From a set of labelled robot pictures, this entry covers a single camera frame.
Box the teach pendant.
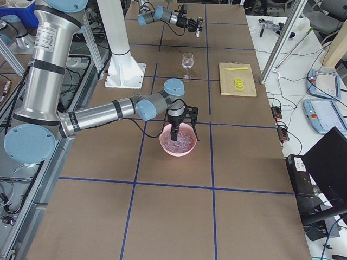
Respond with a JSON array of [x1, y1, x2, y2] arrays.
[[303, 99, 346, 135], [307, 69, 342, 100]]

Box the clear plastic bag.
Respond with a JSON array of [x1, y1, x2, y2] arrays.
[[258, 18, 281, 35]]

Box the black box device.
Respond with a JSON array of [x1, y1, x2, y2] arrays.
[[285, 154, 315, 198]]

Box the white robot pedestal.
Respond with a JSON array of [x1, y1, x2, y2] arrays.
[[97, 0, 146, 89]]

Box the pink bowl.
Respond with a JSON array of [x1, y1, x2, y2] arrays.
[[159, 123, 197, 157]]

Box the pink metal rod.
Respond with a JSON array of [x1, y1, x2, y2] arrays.
[[273, 26, 315, 72]]

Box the yellow plastic knife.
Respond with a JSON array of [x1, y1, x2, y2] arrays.
[[224, 67, 248, 71]]

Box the far teach pendant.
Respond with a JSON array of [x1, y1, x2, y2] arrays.
[[307, 69, 342, 100]]

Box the clear wine glass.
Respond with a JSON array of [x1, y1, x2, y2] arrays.
[[182, 53, 194, 82]]

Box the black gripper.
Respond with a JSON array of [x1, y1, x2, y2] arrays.
[[177, 16, 203, 32], [168, 105, 185, 141]]

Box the steel cocktail jigger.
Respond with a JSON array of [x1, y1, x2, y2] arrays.
[[195, 17, 203, 38]]

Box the aluminium frame post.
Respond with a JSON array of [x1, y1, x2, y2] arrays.
[[259, 0, 307, 84]]

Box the black laptop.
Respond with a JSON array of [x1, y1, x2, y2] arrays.
[[301, 127, 346, 225]]

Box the lemon slices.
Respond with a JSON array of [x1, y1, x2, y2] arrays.
[[234, 77, 244, 91]]

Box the bamboo cutting board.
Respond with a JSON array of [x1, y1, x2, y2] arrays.
[[219, 62, 257, 97]]

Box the clear ice cubes pile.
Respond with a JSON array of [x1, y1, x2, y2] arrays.
[[163, 131, 195, 153]]

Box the near teach pendant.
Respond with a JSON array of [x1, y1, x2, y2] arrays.
[[303, 99, 346, 135]]

